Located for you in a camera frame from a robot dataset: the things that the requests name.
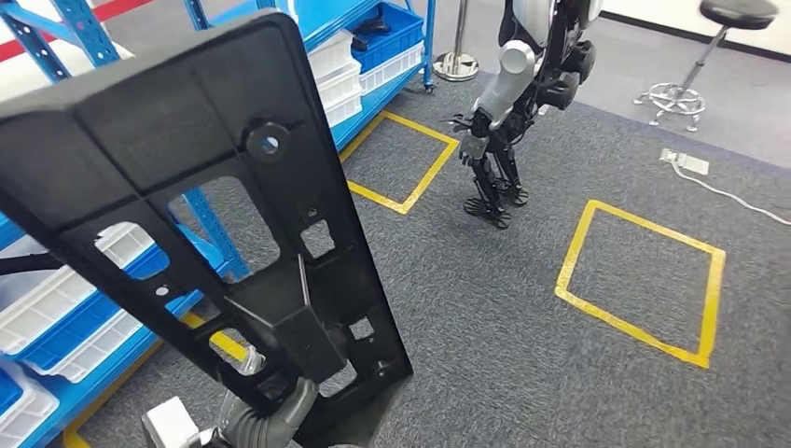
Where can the black seat chrome stool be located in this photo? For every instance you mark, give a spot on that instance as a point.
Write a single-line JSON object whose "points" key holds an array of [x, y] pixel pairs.
{"points": [[738, 12]]}

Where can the blue metal shelf rack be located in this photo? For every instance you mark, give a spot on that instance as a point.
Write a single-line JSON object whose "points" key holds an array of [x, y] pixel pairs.
{"points": [[123, 362], [371, 110]]}

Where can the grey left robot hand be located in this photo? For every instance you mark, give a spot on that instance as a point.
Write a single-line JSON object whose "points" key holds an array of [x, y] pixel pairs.
{"points": [[303, 402]]}

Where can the black plastic parts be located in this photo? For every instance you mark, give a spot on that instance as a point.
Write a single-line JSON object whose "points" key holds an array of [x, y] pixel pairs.
{"points": [[371, 31]]}

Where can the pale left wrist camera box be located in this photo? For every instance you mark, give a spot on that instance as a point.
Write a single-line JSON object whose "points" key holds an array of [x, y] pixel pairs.
{"points": [[170, 426]]}

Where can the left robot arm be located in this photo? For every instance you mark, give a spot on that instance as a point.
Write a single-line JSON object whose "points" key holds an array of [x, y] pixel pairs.
{"points": [[241, 438]]}

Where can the black silver humanoid robot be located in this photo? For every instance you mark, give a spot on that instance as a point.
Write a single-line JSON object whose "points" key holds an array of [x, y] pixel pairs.
{"points": [[513, 74]]}

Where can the chrome stanchion post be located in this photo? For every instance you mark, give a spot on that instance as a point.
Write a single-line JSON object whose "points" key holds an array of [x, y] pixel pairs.
{"points": [[456, 65]]}

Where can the black plastic panel part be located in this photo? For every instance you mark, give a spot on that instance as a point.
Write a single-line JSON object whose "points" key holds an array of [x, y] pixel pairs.
{"points": [[154, 123]]}

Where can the yellow floor tape square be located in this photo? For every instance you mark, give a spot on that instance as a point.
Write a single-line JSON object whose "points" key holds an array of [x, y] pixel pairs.
{"points": [[714, 309]]}

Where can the flat white floor box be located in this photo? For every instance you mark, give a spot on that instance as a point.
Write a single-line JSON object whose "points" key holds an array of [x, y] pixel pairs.
{"points": [[692, 164]]}

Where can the blue plastic crate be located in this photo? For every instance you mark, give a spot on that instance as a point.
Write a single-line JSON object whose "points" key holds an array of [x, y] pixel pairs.
{"points": [[402, 31], [74, 328], [9, 389]]}

